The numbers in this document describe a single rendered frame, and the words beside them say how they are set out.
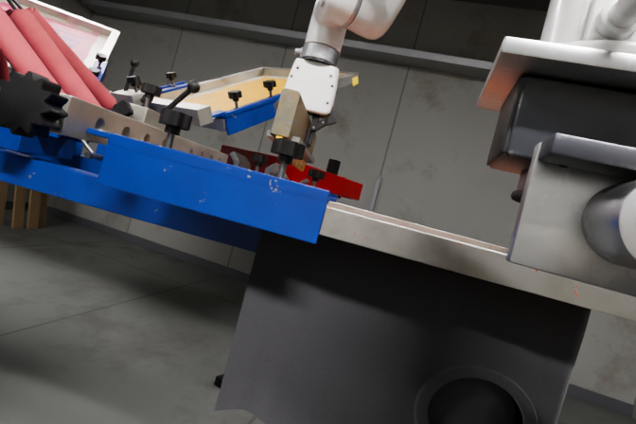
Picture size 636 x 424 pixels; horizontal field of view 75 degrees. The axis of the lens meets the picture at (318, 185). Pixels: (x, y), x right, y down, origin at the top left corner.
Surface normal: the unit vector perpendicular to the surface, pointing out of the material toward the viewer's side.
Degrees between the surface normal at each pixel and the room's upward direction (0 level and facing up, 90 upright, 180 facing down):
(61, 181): 90
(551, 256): 90
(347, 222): 90
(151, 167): 90
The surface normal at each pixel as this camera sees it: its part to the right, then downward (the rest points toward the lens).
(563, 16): -0.92, -0.26
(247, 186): -0.07, -0.04
